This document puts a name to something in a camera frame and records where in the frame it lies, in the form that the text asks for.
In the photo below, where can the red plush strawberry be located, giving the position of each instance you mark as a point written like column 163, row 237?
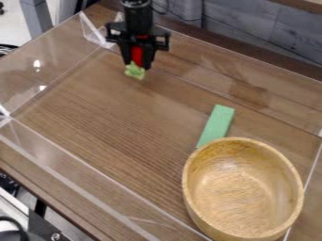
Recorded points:
column 134, row 70

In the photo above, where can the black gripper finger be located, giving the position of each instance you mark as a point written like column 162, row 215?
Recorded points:
column 148, row 55
column 124, row 47

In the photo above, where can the black metal bracket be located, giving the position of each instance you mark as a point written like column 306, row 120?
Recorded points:
column 41, row 230

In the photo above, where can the green rectangular block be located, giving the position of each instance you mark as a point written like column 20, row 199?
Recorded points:
column 216, row 125

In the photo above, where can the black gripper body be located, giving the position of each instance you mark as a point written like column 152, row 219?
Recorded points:
column 156, row 36

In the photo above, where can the clear acrylic tray enclosure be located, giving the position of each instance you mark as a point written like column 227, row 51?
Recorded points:
column 96, row 142

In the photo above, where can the wooden bowl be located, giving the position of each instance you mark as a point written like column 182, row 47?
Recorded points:
column 242, row 190

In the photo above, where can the grey table leg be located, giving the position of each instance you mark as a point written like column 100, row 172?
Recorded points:
column 37, row 16

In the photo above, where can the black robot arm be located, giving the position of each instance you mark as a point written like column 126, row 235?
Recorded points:
column 138, row 16

